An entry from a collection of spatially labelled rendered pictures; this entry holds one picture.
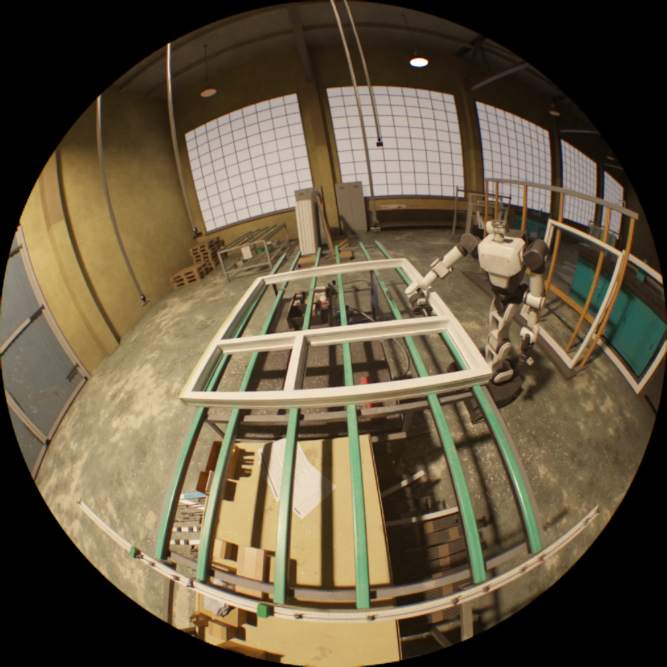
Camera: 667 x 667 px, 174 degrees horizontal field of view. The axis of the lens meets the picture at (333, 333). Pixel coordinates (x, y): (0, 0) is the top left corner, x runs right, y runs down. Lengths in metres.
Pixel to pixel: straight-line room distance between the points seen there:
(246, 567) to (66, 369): 5.65
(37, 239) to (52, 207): 0.74
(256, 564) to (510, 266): 1.68
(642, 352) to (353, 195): 8.59
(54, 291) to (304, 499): 6.18
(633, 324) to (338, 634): 4.43
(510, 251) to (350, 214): 7.36
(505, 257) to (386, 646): 1.75
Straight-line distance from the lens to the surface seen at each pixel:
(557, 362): 3.03
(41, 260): 6.43
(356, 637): 1.08
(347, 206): 8.23
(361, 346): 1.57
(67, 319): 6.31
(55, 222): 6.39
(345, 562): 0.98
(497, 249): 1.28
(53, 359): 6.04
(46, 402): 5.99
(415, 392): 0.90
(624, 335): 4.40
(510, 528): 1.89
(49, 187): 6.72
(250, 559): 0.95
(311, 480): 1.03
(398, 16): 9.89
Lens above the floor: 1.61
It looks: 36 degrees down
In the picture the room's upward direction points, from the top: 10 degrees counter-clockwise
